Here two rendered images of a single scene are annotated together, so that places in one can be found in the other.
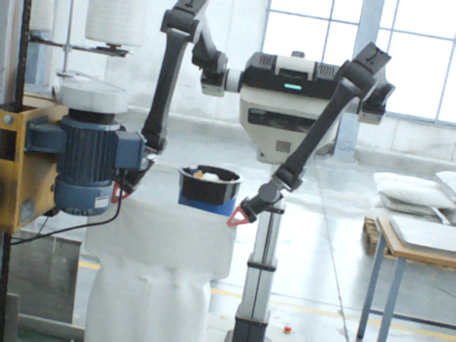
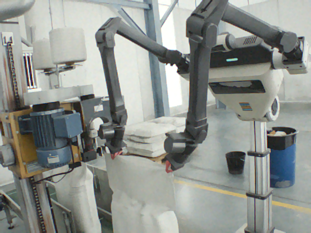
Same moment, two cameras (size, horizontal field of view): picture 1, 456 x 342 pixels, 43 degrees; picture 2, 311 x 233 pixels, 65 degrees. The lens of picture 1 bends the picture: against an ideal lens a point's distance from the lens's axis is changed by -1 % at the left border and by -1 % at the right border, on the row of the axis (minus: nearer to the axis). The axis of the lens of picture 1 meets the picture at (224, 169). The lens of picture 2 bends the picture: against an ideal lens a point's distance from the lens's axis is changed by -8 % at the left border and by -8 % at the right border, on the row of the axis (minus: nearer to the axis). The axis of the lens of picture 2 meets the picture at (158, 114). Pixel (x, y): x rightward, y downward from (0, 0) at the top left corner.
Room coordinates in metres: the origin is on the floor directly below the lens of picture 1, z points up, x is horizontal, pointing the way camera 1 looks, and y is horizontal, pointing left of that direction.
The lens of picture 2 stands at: (0.95, -0.71, 1.41)
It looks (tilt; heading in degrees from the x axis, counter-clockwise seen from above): 8 degrees down; 40
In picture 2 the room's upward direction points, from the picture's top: 6 degrees counter-clockwise
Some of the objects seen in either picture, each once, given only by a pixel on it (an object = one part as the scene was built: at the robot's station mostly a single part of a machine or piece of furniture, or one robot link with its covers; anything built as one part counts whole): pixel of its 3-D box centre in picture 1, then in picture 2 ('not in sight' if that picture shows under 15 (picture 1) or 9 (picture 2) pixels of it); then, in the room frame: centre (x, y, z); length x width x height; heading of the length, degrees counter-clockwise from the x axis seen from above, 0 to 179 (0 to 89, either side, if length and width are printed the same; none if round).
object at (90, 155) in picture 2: not in sight; (87, 155); (1.75, 0.49, 1.04); 0.08 x 0.06 x 0.05; 175
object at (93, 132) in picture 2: not in sight; (94, 136); (1.77, 0.43, 1.14); 0.05 x 0.04 x 0.16; 175
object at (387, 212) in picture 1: (410, 221); not in sight; (4.91, -1.67, 0.33); 0.66 x 0.43 x 0.13; 85
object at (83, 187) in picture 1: (85, 165); (51, 137); (1.49, 0.36, 1.21); 0.15 x 0.15 x 0.25
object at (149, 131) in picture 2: not in sight; (155, 129); (4.23, 2.12, 0.56); 0.66 x 0.42 x 0.15; 175
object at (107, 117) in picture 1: (92, 113); (46, 106); (1.49, 0.36, 1.35); 0.12 x 0.12 x 0.04
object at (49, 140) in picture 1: (53, 137); (34, 123); (1.46, 0.45, 1.27); 0.12 x 0.09 x 0.09; 175
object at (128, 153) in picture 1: (126, 154); (68, 127); (1.53, 0.27, 1.25); 0.10 x 0.08 x 0.12; 20
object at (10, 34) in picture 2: not in sight; (8, 38); (1.43, 0.54, 1.68); 0.05 x 0.03 x 0.06; 175
